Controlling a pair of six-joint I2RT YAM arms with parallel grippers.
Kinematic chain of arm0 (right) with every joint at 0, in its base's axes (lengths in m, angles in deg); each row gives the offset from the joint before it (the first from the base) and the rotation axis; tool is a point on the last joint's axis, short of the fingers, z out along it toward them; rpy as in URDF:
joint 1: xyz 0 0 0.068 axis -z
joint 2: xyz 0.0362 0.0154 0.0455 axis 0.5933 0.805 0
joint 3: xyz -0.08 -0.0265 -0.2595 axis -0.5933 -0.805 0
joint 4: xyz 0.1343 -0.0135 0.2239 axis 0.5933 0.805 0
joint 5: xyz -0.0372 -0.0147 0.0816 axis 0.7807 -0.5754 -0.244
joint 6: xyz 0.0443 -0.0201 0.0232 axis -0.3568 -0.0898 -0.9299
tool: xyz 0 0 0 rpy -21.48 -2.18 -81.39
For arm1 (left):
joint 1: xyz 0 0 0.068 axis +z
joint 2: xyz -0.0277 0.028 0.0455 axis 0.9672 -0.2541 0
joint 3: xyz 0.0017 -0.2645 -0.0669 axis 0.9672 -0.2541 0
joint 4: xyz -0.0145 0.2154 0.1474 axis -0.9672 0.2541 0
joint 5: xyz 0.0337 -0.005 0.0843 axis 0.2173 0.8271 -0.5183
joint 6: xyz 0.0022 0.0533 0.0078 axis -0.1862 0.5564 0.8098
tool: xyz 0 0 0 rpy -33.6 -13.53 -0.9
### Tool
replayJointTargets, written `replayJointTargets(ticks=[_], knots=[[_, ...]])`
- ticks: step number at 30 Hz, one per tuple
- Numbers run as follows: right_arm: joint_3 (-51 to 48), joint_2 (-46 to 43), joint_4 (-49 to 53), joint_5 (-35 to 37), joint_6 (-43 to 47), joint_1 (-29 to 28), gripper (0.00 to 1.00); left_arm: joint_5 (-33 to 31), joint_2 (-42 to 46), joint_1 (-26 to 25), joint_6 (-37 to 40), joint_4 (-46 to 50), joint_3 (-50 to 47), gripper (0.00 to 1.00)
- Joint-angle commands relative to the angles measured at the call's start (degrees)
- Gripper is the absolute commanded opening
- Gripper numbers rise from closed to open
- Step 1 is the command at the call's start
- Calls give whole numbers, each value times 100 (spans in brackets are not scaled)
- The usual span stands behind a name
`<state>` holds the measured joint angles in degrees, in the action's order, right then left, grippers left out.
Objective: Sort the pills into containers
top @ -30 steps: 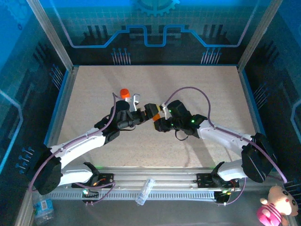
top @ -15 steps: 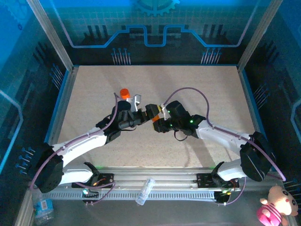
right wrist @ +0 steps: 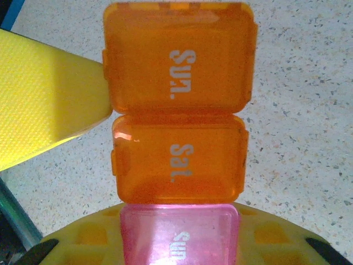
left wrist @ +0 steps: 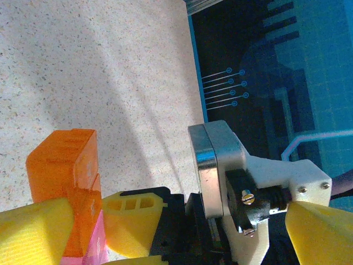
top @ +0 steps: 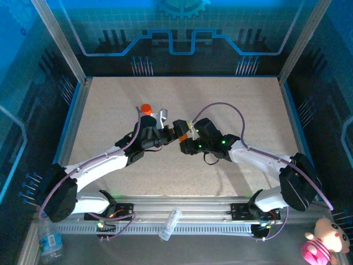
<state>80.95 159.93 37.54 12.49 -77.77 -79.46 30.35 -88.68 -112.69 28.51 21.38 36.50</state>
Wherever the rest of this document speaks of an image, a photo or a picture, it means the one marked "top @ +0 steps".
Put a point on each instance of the orange bottle cap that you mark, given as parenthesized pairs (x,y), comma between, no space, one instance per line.
(146,107)

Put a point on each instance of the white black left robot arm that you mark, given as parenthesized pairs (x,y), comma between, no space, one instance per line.
(96,168)

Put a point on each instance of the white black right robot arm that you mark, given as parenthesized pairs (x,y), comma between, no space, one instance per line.
(256,163)

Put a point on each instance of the small clear plastic bottle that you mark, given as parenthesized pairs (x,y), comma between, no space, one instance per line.
(169,225)

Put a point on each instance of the black base controller plate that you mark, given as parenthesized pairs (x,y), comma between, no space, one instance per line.
(259,234)
(106,236)

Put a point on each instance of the clear water bottle blue label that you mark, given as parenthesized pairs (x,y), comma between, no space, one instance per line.
(51,243)

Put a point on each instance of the pink beige plush toy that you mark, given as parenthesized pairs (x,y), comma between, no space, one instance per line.
(328,237)

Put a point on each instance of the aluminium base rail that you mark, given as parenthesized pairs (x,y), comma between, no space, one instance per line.
(193,204)

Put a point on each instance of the aluminium frame post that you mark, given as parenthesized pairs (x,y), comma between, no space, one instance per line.
(300,41)
(60,41)

